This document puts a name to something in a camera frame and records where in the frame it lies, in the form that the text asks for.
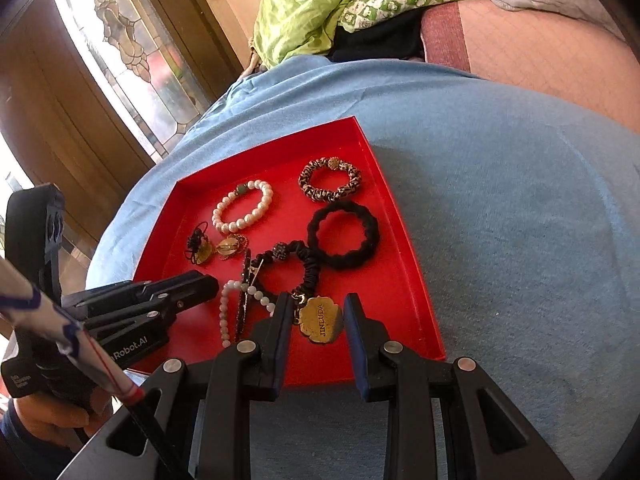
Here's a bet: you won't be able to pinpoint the person's left hand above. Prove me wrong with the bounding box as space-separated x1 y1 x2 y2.
7 393 108 448

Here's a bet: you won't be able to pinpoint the leopard print bracelet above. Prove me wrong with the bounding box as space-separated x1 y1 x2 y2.
298 157 362 204

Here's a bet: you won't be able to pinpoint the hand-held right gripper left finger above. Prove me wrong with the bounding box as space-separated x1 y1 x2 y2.
56 291 296 480

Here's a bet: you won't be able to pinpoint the blue blanket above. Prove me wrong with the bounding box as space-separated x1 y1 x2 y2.
85 55 640 480

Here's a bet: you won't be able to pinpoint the black cloth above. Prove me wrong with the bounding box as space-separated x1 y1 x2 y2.
327 7 426 63

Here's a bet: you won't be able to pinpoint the black scrunchie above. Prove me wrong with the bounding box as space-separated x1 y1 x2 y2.
306 201 381 271

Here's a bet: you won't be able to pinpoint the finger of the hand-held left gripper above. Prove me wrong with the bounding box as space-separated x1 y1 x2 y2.
62 279 166 307
82 270 221 342

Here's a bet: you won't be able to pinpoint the pink bolster cushion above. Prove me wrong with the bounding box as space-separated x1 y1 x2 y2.
419 0 640 133

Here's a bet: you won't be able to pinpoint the black hair clip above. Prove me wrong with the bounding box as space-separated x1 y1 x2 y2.
234 248 261 340

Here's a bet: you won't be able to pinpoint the stained glass door panel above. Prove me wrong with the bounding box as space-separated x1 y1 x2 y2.
50 0 213 163

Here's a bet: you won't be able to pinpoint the pink pearl bracelet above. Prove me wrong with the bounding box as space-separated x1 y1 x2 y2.
211 180 274 234

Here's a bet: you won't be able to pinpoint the beige rope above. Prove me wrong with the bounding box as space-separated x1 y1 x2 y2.
240 35 268 77

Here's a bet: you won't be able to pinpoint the white pearl strand bracelet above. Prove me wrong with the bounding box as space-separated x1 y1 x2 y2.
219 280 279 348

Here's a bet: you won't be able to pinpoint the red white blue lanyard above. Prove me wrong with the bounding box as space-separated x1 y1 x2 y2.
0 255 146 407

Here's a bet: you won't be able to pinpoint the green quilt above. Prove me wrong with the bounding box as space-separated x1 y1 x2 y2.
248 0 543 70

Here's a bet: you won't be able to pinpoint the wooden door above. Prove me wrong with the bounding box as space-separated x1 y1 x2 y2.
0 0 246 281

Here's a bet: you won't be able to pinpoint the black hair tie gold pendant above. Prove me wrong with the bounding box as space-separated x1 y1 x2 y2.
249 240 347 347

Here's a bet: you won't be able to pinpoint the red tray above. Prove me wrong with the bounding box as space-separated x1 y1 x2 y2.
122 116 447 388

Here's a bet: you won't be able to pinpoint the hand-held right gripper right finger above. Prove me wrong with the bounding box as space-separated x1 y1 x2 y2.
344 291 576 480

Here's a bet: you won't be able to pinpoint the gold earrings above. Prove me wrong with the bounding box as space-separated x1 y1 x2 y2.
186 220 249 266

